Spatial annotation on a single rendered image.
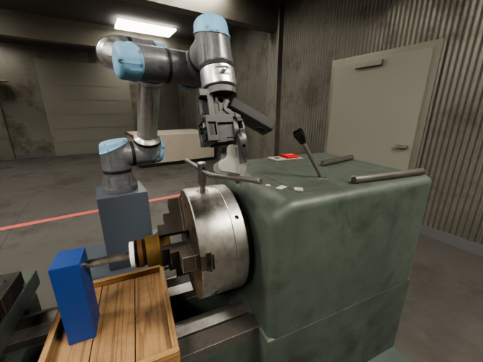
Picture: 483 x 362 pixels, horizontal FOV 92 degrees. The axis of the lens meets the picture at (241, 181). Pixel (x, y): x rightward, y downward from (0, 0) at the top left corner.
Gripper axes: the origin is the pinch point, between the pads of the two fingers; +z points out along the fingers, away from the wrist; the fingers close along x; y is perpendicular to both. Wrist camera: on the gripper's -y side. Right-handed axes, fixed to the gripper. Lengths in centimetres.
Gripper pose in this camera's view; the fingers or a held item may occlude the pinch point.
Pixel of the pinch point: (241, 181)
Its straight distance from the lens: 51.3
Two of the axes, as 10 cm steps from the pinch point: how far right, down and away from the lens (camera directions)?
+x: 3.9, -0.6, -9.2
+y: -9.1, 1.3, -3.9
